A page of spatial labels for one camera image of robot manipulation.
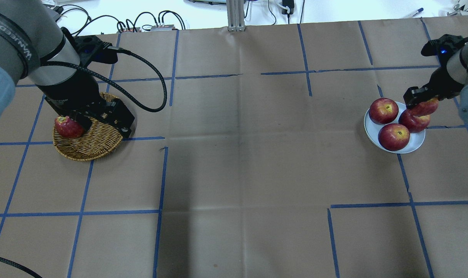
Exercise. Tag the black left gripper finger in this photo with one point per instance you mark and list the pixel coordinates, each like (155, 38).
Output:
(82, 118)
(125, 132)

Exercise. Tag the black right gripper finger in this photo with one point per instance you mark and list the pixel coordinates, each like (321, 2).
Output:
(415, 95)

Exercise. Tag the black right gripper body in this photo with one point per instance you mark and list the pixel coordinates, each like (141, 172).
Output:
(443, 83)

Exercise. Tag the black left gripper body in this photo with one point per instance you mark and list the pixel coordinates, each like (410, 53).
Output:
(69, 92)

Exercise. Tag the red yellow apple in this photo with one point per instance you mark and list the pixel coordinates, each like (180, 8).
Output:
(424, 108)

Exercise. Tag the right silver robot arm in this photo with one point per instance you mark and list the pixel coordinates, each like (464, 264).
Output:
(457, 60)

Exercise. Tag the dark red apple basket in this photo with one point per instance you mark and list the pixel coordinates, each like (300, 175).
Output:
(68, 128)

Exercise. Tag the brown wicker basket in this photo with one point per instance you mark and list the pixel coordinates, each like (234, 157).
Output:
(100, 140)

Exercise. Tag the red apple plate left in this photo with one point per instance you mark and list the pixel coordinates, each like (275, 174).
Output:
(415, 124)

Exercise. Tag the red apple plate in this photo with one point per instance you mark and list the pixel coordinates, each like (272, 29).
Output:
(393, 136)
(415, 124)
(383, 111)

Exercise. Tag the red apple plate back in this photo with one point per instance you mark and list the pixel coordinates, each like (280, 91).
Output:
(383, 111)

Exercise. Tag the red apple plate front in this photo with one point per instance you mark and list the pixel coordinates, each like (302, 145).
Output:
(393, 136)

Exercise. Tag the light blue plate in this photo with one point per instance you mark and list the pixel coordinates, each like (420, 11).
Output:
(372, 130)

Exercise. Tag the blue white pen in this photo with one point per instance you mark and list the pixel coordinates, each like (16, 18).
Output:
(414, 13)

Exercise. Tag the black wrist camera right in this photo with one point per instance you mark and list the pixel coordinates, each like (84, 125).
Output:
(445, 45)

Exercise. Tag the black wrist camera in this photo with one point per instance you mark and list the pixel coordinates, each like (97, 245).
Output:
(445, 45)
(91, 49)

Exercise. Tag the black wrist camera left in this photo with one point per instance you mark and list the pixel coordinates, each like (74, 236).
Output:
(91, 49)

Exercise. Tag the aluminium frame post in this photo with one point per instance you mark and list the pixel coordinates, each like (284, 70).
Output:
(235, 15)

